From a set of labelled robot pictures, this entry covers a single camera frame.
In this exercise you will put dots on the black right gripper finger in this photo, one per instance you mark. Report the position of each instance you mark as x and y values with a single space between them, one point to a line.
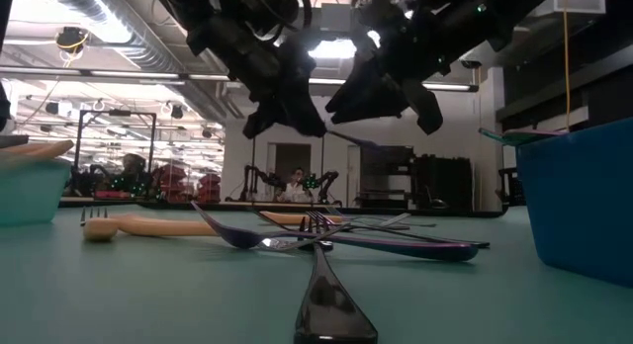
371 99
425 107

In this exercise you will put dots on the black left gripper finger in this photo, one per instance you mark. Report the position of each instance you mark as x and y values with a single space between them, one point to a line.
264 116
301 102

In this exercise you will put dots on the black fork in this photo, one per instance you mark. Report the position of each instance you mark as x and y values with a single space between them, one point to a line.
460 241
326 304

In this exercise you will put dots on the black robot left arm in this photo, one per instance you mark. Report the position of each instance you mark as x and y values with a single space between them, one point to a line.
207 3

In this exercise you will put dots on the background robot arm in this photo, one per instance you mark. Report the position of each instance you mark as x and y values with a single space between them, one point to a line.
262 178
329 181

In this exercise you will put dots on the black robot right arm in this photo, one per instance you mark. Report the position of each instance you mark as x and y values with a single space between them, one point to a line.
514 8

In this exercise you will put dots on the bright ceiling light panel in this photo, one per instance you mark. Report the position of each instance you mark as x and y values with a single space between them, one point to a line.
336 50

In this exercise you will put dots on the black shelving unit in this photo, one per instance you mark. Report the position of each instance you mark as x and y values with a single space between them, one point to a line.
386 161

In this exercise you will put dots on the person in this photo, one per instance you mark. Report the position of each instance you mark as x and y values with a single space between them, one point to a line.
296 188
132 166

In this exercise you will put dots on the black cabinet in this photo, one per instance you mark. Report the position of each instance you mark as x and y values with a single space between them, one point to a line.
445 186

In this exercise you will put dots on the red storage bins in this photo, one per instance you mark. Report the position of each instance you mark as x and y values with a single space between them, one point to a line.
210 188

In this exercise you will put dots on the black chair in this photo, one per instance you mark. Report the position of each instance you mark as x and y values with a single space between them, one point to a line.
512 191

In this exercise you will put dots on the long ceiling light bar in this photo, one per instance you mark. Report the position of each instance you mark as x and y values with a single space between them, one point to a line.
123 74

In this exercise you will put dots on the white ceiling box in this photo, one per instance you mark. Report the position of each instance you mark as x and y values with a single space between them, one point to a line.
573 0

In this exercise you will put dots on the blue plastic bin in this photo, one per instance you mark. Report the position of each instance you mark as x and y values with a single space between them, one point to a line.
578 200

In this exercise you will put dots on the teal green table mat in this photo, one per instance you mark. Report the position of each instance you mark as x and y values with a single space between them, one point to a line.
494 294

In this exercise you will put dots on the teal plastic bin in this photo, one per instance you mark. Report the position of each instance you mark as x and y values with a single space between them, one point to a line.
29 196

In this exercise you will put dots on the black gantry frame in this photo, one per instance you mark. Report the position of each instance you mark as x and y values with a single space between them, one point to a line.
118 112
253 161

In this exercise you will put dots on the black ceiling camera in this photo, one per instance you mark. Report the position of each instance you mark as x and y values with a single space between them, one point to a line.
471 63

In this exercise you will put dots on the silver ventilation duct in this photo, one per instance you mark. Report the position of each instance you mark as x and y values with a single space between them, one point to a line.
148 47

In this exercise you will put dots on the black table frame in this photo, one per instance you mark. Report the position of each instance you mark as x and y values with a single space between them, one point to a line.
470 213

